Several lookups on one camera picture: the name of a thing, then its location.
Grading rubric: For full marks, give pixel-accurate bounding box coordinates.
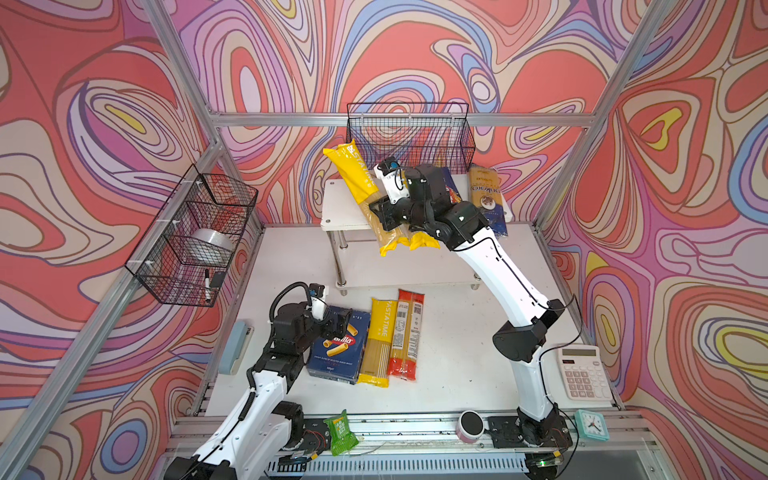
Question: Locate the red spaghetti bag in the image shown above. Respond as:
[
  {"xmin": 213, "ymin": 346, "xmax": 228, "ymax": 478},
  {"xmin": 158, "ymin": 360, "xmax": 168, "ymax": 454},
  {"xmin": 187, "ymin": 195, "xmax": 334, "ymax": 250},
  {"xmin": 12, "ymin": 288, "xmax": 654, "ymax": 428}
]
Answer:
[{"xmin": 388, "ymin": 290, "xmax": 424, "ymax": 381}]

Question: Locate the back black wire basket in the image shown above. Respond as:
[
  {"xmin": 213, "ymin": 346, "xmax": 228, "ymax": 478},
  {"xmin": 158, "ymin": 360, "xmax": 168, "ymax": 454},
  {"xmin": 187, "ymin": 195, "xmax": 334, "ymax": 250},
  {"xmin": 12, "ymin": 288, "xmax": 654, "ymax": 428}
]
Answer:
[{"xmin": 346, "ymin": 100, "xmax": 476, "ymax": 174}]

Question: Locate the blue Barilla rigatoni box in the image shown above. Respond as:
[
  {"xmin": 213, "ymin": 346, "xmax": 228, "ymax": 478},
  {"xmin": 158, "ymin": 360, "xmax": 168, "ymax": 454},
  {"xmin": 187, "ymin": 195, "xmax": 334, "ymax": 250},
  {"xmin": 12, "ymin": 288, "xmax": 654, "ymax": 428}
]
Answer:
[{"xmin": 306, "ymin": 310, "xmax": 371, "ymax": 385}]

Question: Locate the blue Barilla spaghetti box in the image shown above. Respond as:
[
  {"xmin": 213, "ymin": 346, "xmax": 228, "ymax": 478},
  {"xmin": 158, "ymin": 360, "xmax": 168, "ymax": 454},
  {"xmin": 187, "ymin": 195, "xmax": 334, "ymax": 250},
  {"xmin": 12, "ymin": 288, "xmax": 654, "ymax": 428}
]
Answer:
[{"xmin": 442, "ymin": 167, "xmax": 462, "ymax": 204}]

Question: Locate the silver tape roll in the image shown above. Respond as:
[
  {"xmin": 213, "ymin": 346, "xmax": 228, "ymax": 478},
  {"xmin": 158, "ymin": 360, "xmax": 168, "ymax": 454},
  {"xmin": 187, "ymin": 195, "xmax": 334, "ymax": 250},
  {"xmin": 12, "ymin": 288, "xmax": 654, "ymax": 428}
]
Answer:
[{"xmin": 187, "ymin": 228, "xmax": 235, "ymax": 267}]

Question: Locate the black wire basket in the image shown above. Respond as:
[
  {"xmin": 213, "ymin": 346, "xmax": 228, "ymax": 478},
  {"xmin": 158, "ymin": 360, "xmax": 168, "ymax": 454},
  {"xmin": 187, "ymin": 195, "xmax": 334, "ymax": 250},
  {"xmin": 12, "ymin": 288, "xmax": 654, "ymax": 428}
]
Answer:
[
  {"xmin": 346, "ymin": 100, "xmax": 476, "ymax": 174},
  {"xmin": 125, "ymin": 166, "xmax": 259, "ymax": 307}
]

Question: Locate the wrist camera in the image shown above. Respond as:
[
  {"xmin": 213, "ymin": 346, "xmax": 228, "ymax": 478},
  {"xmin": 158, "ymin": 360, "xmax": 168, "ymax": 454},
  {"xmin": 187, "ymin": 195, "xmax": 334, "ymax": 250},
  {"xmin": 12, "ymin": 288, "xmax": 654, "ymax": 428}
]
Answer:
[
  {"xmin": 374, "ymin": 156, "xmax": 410, "ymax": 204},
  {"xmin": 308, "ymin": 283, "xmax": 327, "ymax": 323}
]

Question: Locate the clear blue spaghetti bag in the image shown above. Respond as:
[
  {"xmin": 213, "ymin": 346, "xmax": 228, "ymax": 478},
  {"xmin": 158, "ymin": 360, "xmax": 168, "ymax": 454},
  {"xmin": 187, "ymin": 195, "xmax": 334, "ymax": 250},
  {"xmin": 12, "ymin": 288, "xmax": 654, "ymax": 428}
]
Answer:
[{"xmin": 469, "ymin": 165, "xmax": 508, "ymax": 237}]

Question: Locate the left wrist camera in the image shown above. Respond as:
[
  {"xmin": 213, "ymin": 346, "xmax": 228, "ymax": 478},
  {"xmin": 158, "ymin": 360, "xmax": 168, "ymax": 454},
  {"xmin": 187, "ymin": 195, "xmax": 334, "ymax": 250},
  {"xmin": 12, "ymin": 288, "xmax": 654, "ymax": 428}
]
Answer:
[{"xmin": 308, "ymin": 283, "xmax": 327, "ymax": 323}]

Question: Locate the white pink calculator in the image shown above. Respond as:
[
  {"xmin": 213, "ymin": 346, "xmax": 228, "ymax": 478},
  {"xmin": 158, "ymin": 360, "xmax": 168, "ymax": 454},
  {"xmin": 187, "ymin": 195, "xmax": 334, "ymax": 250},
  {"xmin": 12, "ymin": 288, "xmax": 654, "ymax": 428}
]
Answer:
[{"xmin": 557, "ymin": 344, "xmax": 613, "ymax": 402}]

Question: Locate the green snack packet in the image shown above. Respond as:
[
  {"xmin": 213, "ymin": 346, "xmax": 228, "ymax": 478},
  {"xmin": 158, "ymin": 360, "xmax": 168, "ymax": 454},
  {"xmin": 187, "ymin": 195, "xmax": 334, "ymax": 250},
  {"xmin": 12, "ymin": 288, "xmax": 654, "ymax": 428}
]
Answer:
[{"xmin": 324, "ymin": 409, "xmax": 359, "ymax": 456}]

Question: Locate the yellow Pastatime spaghetti bag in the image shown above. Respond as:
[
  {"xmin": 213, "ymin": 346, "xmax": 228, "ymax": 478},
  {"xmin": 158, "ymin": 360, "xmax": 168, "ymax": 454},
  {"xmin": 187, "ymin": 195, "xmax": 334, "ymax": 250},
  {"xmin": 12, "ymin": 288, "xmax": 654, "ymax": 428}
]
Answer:
[
  {"xmin": 358, "ymin": 299, "xmax": 398, "ymax": 388},
  {"xmin": 323, "ymin": 140, "xmax": 410, "ymax": 257}
]

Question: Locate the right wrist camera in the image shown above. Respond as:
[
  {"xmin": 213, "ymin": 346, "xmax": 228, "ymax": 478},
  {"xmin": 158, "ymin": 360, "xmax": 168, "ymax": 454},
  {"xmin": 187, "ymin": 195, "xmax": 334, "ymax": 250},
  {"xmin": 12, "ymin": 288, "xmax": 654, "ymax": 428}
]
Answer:
[{"xmin": 374, "ymin": 156, "xmax": 410, "ymax": 204}]

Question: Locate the light blue stapler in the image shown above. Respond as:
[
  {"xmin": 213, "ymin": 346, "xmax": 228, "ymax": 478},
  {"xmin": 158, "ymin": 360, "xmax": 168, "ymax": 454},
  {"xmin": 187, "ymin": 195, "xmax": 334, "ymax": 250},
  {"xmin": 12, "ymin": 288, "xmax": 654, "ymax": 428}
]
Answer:
[{"xmin": 218, "ymin": 320, "xmax": 253, "ymax": 375}]

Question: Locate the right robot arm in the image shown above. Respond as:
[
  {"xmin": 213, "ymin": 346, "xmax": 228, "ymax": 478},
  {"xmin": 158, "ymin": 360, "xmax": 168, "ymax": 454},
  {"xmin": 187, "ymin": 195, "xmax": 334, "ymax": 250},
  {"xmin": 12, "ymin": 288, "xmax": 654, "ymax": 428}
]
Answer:
[{"xmin": 370, "ymin": 157, "xmax": 566, "ymax": 446}]

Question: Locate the white two-tier shelf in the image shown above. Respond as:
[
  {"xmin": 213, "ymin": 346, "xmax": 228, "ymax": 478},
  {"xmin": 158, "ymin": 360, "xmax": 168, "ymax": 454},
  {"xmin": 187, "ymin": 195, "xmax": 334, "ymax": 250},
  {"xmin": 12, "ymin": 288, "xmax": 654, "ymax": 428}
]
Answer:
[{"xmin": 321, "ymin": 179, "xmax": 481, "ymax": 294}]

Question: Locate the small round speaker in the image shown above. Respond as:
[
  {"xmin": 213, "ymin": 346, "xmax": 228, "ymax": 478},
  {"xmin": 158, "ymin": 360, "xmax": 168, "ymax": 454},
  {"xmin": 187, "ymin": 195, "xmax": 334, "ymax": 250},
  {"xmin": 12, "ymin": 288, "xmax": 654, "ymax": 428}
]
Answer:
[{"xmin": 455, "ymin": 410, "xmax": 485, "ymax": 444}]

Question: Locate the teal alarm clock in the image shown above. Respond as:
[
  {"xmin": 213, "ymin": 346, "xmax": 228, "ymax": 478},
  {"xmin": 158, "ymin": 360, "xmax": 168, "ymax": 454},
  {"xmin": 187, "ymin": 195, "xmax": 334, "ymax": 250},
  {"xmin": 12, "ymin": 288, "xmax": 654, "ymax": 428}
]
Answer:
[{"xmin": 575, "ymin": 409, "xmax": 610, "ymax": 442}]

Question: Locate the left black wire basket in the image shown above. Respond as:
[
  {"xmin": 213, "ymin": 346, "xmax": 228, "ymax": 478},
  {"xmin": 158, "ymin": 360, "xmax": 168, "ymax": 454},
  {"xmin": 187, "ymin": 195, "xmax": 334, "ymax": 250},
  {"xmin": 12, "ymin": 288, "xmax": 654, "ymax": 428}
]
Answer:
[{"xmin": 125, "ymin": 166, "xmax": 259, "ymax": 307}]

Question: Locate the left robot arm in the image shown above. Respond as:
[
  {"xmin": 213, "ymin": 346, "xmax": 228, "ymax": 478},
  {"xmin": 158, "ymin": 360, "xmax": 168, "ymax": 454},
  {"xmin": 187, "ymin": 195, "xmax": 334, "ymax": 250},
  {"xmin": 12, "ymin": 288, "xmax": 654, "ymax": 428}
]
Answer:
[{"xmin": 163, "ymin": 300, "xmax": 352, "ymax": 479}]

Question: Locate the black marker pen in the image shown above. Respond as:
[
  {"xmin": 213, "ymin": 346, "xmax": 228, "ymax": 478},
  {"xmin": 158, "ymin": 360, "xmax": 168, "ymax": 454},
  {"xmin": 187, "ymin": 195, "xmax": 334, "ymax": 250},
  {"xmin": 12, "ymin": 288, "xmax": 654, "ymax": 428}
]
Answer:
[{"xmin": 204, "ymin": 269, "xmax": 212, "ymax": 304}]

